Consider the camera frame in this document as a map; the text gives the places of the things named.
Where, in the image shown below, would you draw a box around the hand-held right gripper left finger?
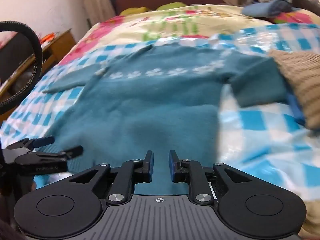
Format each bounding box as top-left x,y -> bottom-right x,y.
68,150 -> 154,204

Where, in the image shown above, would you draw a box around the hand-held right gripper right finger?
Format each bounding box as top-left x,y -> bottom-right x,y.
169,150 -> 253,203

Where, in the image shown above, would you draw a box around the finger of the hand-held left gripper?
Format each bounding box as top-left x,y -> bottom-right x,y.
14,145 -> 84,166
6,136 -> 56,151

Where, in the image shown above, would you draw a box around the teal knit sweater white flowers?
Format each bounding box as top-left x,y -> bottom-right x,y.
42,44 -> 290,197

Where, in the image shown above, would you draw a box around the blue folded clothes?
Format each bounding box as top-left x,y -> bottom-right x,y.
242,0 -> 292,18

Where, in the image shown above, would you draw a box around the black box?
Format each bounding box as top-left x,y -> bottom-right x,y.
0,34 -> 35,87

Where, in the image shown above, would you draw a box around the wooden desk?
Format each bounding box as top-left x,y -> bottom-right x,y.
0,29 -> 77,98

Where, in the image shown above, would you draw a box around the pink cloth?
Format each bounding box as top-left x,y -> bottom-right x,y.
0,32 -> 22,46

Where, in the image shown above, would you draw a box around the blue cloth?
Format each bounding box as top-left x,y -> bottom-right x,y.
286,92 -> 307,126

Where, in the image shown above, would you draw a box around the floral cartoon print quilt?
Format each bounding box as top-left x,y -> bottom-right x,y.
59,4 -> 320,65

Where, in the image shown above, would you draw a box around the beige striped knit sweater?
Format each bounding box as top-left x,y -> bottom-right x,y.
269,49 -> 320,130

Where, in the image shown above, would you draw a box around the black cable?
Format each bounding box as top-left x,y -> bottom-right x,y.
0,21 -> 43,108

